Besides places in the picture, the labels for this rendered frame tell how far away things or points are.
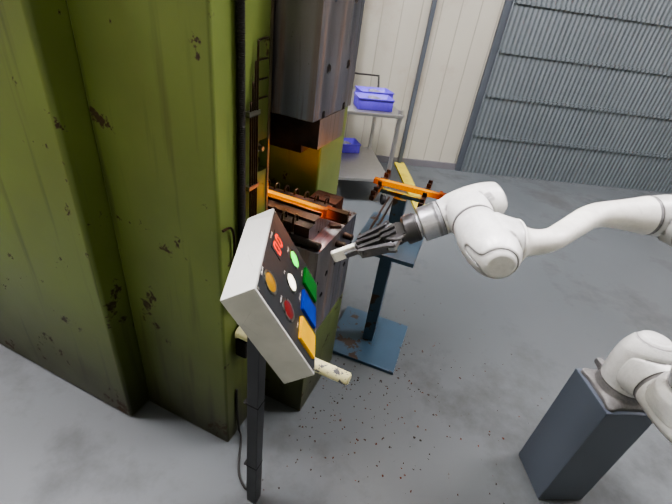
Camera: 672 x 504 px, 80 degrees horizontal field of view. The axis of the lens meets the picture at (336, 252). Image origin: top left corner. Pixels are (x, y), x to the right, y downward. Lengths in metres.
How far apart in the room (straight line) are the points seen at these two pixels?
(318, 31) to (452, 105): 3.96
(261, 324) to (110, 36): 0.81
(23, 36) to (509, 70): 4.54
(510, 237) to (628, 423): 1.12
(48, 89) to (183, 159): 0.37
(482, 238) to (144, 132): 0.92
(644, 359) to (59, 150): 1.89
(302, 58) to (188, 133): 0.37
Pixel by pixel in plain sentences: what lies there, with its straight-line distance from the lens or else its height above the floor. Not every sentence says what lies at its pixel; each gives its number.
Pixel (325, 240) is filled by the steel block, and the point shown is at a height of 0.91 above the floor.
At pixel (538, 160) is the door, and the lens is 5.66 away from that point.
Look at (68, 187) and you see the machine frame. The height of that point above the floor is 1.12.
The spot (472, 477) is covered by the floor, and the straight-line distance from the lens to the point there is 2.10.
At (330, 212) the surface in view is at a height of 1.00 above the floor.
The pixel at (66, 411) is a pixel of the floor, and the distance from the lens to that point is 2.25.
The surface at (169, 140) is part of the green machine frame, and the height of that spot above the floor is 1.31.
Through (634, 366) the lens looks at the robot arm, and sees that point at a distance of 1.68.
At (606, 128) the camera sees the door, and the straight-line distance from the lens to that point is 5.93.
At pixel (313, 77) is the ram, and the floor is 1.49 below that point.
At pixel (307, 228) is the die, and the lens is 1.43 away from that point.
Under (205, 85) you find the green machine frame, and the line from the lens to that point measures 1.07.
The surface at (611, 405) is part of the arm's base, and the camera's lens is 1.77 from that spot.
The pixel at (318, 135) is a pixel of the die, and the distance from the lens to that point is 1.29.
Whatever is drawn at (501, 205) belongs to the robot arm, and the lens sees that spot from 1.02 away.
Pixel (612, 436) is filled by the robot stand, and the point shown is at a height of 0.47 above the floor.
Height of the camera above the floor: 1.70
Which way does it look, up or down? 33 degrees down
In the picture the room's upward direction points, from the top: 8 degrees clockwise
